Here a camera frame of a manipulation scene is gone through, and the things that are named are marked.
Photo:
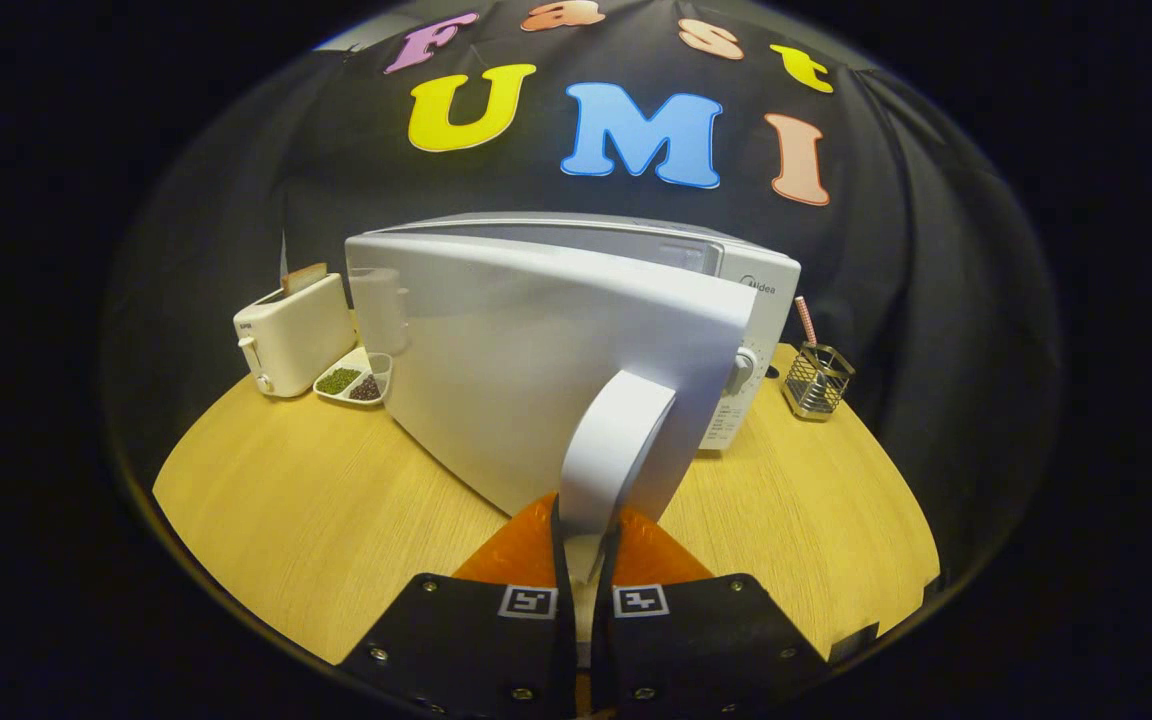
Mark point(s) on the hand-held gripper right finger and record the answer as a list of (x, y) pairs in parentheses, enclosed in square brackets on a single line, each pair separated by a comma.
[(604, 650)]

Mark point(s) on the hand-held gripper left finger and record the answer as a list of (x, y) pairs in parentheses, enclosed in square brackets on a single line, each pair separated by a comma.
[(565, 650)]

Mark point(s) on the white microwave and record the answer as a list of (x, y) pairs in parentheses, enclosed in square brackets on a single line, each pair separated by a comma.
[(516, 350)]

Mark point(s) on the white divided dish with beans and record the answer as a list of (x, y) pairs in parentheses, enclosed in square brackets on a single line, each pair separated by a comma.
[(351, 380)]

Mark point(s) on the pink striped straw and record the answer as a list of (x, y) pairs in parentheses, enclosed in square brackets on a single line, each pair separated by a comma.
[(806, 320)]

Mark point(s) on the white toaster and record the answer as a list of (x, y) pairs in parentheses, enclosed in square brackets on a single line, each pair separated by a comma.
[(296, 340)]

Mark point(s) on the brown toast slice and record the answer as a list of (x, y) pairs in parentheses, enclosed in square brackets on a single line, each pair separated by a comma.
[(304, 279)]

